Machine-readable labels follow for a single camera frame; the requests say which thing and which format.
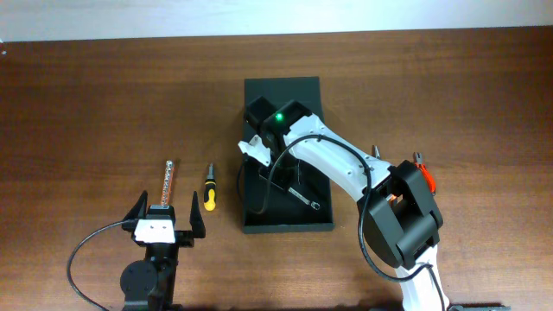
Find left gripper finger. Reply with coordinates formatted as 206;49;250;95
123;190;148;221
189;191;207;238

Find silver ring spanner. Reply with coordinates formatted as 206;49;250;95
288;187;321;211

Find orange black long-nose pliers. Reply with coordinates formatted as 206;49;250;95
372;145;381;159

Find red small cutting pliers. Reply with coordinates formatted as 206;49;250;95
413;152;436;196

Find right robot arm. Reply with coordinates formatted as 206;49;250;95
238;97;503;310

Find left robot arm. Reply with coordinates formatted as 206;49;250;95
120;192;206;311

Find black open box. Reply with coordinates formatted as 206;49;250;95
237;77;334;234

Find yellow black screwdriver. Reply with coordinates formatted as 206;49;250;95
204;163;217;212

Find orange handled metal file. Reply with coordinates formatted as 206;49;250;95
161;160;175;206

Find black right camera cable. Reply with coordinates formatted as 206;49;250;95
237;133;448;311

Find black camera cable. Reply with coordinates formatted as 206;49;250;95
237;133;448;311
66;219;138;311

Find black left camera cable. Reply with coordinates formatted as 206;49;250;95
66;219;138;311

